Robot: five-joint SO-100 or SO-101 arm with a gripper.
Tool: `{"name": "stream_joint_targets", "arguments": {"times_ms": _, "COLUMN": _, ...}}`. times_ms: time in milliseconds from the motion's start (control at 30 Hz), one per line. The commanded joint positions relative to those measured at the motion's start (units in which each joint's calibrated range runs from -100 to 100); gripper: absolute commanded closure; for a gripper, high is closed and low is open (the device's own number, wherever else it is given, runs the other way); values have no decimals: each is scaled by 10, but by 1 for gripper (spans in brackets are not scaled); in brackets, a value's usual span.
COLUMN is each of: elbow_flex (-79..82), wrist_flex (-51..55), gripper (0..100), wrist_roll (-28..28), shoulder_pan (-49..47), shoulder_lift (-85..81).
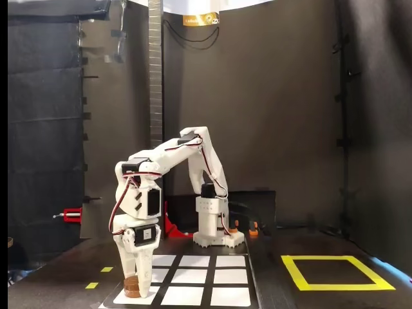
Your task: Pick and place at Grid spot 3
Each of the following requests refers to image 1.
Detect white gripper with motor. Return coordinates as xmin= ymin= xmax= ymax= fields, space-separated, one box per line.
xmin=112 ymin=214 xmax=161 ymax=299

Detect brown wooden disc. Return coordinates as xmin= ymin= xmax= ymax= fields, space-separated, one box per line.
xmin=123 ymin=276 xmax=142 ymax=299

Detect black white grid mat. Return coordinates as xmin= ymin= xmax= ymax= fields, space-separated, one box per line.
xmin=98 ymin=252 xmax=261 ymax=309

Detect red metal clamp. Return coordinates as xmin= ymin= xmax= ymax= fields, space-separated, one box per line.
xmin=53 ymin=201 xmax=194 ymax=239

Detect black box behind robot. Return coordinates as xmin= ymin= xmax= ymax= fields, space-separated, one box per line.
xmin=164 ymin=189 xmax=277 ymax=239

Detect dark grey paper sheet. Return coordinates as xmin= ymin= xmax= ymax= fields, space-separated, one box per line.
xmin=79 ymin=0 xmax=152 ymax=239

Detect yellow tape square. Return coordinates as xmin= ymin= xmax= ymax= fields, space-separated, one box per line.
xmin=280 ymin=255 xmax=396 ymax=292

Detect black cloth curtain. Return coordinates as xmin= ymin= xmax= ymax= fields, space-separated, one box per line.
xmin=8 ymin=0 xmax=112 ymax=268

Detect clear plastic tape strip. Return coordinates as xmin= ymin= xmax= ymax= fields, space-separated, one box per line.
xmin=103 ymin=0 xmax=127 ymax=64

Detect thin black stand pole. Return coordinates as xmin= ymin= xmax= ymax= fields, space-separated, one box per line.
xmin=332 ymin=0 xmax=354 ymax=239

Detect orange printed label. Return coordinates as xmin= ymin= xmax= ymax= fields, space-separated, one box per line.
xmin=182 ymin=12 xmax=220 ymax=26

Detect blue table edge tape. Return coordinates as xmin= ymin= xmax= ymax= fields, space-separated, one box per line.
xmin=373 ymin=256 xmax=412 ymax=284

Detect wrist servo cable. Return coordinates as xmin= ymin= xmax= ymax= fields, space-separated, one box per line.
xmin=108 ymin=171 xmax=162 ymax=236

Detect upper arm servo cable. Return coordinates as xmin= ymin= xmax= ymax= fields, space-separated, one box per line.
xmin=198 ymin=136 xmax=231 ymax=232

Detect black power cable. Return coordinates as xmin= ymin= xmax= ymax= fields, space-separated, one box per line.
xmin=228 ymin=201 xmax=274 ymax=238

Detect forearm servo cable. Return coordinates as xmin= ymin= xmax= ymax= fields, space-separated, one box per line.
xmin=164 ymin=136 xmax=203 ymax=152

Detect black vertical camera post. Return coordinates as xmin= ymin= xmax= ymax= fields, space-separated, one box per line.
xmin=148 ymin=0 xmax=165 ymax=239

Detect black hanging cable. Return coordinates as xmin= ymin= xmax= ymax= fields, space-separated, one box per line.
xmin=162 ymin=19 xmax=220 ymax=51

